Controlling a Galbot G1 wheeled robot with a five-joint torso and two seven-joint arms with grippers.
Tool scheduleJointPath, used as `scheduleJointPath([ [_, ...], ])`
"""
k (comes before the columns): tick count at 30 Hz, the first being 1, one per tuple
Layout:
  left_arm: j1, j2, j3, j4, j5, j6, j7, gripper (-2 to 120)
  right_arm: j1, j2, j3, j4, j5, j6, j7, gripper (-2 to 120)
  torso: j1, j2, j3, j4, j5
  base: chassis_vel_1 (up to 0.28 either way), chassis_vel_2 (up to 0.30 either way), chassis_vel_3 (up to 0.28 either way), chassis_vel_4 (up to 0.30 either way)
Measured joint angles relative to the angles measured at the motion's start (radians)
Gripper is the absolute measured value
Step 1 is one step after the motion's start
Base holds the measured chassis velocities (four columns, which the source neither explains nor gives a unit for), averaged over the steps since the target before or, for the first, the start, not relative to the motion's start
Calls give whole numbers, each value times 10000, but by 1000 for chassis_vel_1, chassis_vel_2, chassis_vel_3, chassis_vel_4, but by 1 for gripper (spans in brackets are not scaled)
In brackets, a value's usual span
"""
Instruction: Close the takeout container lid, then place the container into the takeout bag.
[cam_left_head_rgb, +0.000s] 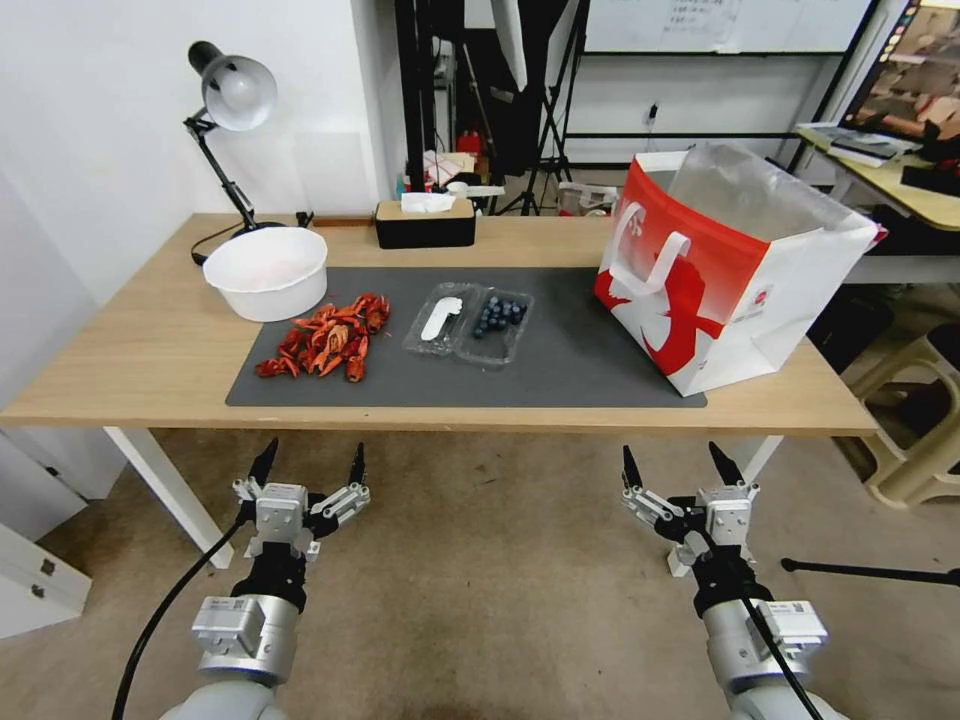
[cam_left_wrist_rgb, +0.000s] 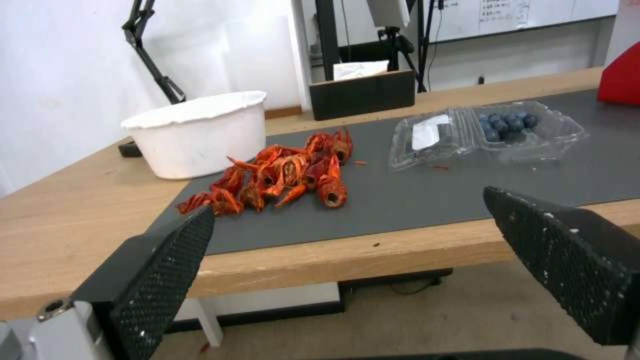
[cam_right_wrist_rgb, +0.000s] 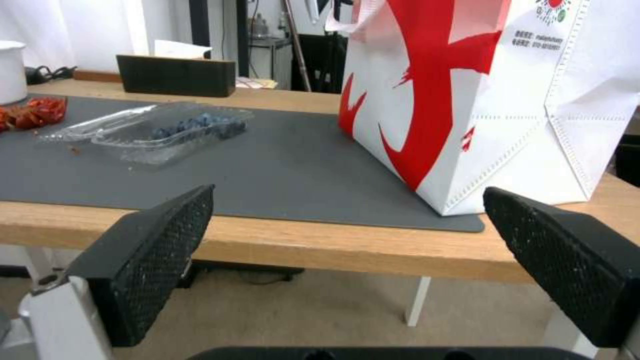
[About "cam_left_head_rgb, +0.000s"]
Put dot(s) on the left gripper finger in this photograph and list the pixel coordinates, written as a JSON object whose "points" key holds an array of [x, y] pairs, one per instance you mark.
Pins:
{"points": [[358, 469], [264, 469]]}

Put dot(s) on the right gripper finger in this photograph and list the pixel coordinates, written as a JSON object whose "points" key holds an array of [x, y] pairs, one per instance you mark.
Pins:
{"points": [[631, 469], [726, 466]]}

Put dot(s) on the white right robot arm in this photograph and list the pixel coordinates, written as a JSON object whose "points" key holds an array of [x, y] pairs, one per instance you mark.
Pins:
{"points": [[757, 660]]}

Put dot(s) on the clear plastic takeout container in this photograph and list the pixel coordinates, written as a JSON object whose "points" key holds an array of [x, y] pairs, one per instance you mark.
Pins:
{"points": [[450, 354]]}

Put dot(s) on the red white takeout bag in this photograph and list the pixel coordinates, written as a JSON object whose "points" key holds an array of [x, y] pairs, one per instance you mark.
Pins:
{"points": [[787, 300]]}

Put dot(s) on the black bag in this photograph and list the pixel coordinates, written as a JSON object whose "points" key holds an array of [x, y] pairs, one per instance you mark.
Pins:
{"points": [[851, 330]]}

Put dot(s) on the black tissue box wooden lid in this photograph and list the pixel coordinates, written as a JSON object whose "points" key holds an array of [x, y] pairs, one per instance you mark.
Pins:
{"points": [[424, 232]]}

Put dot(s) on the red cooked crayfish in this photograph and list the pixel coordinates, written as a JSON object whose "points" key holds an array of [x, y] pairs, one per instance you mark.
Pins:
{"points": [[331, 349], [355, 360], [291, 343], [315, 319], [369, 311], [276, 367]]}

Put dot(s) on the dark grey table mat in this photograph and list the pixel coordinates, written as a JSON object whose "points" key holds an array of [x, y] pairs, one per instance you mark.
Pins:
{"points": [[562, 360]]}

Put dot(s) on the black tripod leg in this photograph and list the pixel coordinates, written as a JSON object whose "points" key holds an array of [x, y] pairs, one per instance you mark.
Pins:
{"points": [[862, 571]]}

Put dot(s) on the white label sticker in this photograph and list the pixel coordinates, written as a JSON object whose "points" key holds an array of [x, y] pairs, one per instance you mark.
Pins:
{"points": [[439, 319]]}

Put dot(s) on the light wooden table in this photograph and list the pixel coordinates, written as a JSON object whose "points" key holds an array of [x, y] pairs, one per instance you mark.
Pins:
{"points": [[150, 337]]}

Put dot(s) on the white round bowl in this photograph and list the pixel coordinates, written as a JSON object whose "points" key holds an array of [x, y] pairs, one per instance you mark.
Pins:
{"points": [[262, 292]]}

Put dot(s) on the beige plastic stool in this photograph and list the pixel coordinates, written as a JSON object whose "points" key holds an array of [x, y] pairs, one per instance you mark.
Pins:
{"points": [[922, 480]]}

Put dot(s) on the dark blueberries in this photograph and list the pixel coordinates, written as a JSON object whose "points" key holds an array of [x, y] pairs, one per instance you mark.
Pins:
{"points": [[499, 315]]}

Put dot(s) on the white cabinet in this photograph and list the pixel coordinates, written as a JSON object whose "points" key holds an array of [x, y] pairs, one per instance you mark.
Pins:
{"points": [[30, 592]]}

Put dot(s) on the white tissue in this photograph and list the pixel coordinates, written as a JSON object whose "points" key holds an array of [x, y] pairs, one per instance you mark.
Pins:
{"points": [[424, 202]]}

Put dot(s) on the pale yellow desk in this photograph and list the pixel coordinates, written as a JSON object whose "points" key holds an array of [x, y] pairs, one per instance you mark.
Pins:
{"points": [[889, 191]]}

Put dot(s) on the red small object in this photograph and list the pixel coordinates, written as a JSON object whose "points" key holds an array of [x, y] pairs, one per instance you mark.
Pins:
{"points": [[470, 142]]}

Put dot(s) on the black light stand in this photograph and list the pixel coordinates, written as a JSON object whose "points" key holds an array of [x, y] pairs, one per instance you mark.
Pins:
{"points": [[551, 127]]}

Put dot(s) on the stack of papers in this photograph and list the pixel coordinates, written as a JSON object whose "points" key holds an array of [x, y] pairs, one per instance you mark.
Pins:
{"points": [[862, 142]]}

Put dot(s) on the black desk lamp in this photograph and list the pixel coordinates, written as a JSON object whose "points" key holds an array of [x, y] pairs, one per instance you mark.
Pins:
{"points": [[240, 90]]}

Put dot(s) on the black metal rack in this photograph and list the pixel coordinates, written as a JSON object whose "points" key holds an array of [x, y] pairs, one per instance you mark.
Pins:
{"points": [[416, 90]]}

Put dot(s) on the computer monitor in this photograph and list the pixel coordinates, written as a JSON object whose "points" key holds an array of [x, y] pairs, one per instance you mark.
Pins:
{"points": [[915, 75]]}

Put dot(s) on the whiteboard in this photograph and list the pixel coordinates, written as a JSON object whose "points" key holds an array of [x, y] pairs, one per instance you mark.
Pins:
{"points": [[720, 26]]}

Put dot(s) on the white softbox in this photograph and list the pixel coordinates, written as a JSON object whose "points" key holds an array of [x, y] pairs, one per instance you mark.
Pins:
{"points": [[514, 37]]}

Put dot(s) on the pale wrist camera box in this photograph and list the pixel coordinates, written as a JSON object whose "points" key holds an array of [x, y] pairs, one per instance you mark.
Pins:
{"points": [[724, 517], [281, 514]]}

